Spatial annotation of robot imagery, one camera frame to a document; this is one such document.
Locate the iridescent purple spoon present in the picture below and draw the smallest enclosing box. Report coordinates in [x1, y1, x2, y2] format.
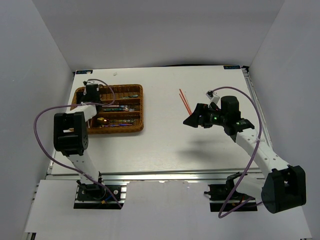
[99, 123, 133, 128]

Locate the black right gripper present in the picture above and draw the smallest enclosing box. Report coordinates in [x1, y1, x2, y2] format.
[183, 103, 228, 129]

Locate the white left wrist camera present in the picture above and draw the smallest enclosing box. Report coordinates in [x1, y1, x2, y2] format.
[83, 80, 92, 86]

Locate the blue right corner label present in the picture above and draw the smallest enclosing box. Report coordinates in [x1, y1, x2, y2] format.
[223, 65, 241, 70]

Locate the dark handle fork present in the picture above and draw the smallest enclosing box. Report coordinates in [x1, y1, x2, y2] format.
[112, 113, 141, 119]

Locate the iridescent ornate handle spoon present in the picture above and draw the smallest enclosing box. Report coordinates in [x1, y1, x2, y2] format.
[96, 117, 135, 125]

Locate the blue left corner label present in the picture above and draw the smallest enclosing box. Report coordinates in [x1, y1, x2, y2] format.
[75, 69, 93, 75]

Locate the teal handle fork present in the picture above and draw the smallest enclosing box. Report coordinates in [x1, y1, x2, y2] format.
[102, 108, 136, 112]

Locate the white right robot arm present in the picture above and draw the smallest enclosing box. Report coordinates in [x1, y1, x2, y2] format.
[183, 95, 307, 214]

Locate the wicker cutlery tray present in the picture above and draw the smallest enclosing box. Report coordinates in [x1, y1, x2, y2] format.
[69, 83, 145, 135]

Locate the orange chopstick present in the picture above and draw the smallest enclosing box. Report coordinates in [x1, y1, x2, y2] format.
[179, 89, 192, 115]
[179, 93, 192, 115]

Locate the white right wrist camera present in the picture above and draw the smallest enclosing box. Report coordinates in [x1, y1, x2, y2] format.
[205, 90, 220, 104]

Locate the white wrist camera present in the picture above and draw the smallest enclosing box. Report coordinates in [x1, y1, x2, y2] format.
[83, 80, 92, 86]
[205, 90, 220, 104]

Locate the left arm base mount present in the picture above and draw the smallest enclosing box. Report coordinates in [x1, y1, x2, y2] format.
[73, 180, 125, 210]

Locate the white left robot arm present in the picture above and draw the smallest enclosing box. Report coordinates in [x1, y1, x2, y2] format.
[53, 83, 106, 200]

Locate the blue corner label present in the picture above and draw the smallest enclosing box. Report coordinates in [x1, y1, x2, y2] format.
[75, 69, 93, 75]
[223, 65, 241, 70]

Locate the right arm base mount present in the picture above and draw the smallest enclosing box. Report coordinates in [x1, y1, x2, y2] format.
[204, 172, 258, 213]

